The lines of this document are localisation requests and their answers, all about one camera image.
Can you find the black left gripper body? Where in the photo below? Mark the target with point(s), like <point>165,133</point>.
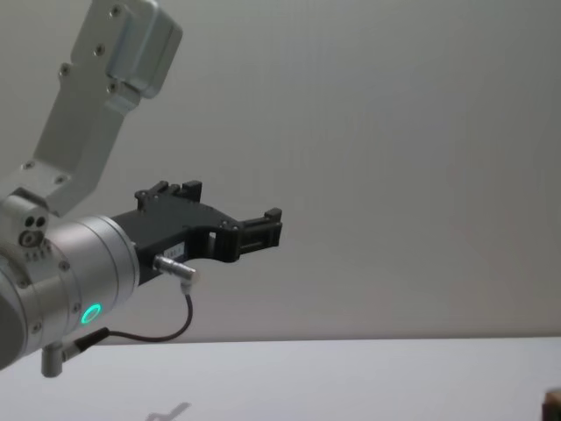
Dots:
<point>166,228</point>

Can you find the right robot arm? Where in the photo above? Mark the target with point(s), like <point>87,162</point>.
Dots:
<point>553,405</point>

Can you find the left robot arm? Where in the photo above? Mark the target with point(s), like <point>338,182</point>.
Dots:
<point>90,263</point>

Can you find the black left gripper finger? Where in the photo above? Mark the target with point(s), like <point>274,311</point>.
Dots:
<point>252,234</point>
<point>168,193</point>

